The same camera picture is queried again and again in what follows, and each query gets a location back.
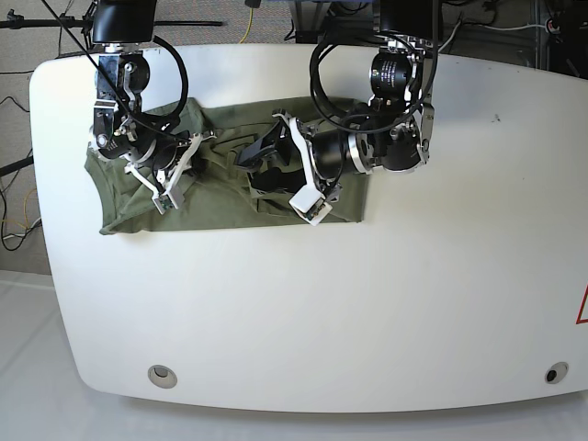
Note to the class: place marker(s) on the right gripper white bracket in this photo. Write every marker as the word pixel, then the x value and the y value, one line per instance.
pixel 164 163

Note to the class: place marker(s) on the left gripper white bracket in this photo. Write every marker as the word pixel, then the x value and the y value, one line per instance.
pixel 316 161

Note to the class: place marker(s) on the olive green T-shirt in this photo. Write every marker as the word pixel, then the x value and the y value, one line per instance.
pixel 217 195

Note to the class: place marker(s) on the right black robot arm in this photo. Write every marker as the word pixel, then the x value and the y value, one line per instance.
pixel 120 125

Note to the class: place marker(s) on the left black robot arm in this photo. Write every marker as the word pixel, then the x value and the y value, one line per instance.
pixel 392 130

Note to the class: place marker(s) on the black tripod stand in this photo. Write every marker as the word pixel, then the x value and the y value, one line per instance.
pixel 16 22

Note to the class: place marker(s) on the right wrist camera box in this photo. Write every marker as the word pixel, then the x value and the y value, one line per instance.
pixel 168 200

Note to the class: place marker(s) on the left table cable grommet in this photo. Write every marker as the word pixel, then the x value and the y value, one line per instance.
pixel 162 377

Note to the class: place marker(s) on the table cable grommet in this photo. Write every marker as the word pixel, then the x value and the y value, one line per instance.
pixel 556 373
pixel 162 377

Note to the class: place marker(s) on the right table cable grommet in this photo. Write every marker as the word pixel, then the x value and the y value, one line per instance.
pixel 556 373

